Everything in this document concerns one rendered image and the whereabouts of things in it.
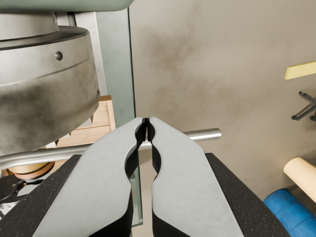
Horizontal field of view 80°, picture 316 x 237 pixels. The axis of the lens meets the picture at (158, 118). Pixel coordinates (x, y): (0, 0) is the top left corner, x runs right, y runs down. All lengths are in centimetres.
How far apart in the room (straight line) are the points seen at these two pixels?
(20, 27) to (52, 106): 10
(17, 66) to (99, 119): 42
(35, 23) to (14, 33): 3
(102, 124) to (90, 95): 33
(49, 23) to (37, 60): 9
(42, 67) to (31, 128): 7
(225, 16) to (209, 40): 20
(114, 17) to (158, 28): 65
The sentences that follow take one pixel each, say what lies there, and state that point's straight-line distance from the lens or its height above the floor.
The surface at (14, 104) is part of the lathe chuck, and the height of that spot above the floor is 122.
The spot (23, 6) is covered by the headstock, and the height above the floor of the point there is 122.
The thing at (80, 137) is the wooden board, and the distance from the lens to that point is 68.
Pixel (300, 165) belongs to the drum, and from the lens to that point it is 328.
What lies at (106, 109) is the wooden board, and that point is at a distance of 62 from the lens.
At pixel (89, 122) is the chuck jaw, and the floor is 111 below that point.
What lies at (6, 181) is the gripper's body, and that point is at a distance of 57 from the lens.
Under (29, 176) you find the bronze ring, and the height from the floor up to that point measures 112.
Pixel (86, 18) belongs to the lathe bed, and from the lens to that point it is 58.
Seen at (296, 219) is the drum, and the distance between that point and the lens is 355.
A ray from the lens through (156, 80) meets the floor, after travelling 158.
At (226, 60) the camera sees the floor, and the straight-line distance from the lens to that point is 180.
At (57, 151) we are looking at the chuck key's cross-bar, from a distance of 19.
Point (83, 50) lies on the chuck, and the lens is 31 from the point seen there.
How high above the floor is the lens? 144
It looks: 56 degrees down
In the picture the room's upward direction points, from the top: 151 degrees clockwise
